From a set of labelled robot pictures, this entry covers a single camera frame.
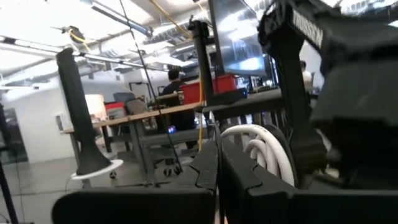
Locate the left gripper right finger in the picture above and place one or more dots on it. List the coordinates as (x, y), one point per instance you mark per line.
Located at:
(280, 208)

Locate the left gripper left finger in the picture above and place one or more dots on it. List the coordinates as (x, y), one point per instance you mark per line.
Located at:
(155, 205)

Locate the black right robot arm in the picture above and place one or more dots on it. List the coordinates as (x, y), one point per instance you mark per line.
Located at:
(286, 77)

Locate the black office chair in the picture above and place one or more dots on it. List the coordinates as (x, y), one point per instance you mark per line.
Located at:
(169, 170)

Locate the wooden workbench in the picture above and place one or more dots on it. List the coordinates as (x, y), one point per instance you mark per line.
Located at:
(146, 115)

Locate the grey backpack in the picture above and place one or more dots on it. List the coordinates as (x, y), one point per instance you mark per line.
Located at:
(136, 106)

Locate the red and grey container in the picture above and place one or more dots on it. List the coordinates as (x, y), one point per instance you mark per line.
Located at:
(115, 110)

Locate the black equipment desk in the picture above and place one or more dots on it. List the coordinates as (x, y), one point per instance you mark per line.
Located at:
(248, 104)

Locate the red storage crate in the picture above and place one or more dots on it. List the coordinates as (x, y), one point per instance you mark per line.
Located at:
(192, 91)

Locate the person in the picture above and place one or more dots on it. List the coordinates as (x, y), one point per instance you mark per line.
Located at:
(174, 87)

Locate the black tall stand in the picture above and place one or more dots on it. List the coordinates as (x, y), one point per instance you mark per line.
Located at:
(74, 109)

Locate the black thin pole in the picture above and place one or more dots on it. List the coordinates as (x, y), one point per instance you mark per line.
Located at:
(146, 77)

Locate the large display screen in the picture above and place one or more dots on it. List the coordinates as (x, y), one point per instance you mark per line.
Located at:
(239, 40)

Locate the grey ceiling pipe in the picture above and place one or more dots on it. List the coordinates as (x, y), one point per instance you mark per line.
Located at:
(124, 18)

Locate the black thin post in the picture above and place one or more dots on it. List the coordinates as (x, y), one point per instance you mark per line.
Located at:
(6, 186)

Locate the black screen post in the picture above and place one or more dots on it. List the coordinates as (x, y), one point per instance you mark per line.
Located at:
(203, 62)

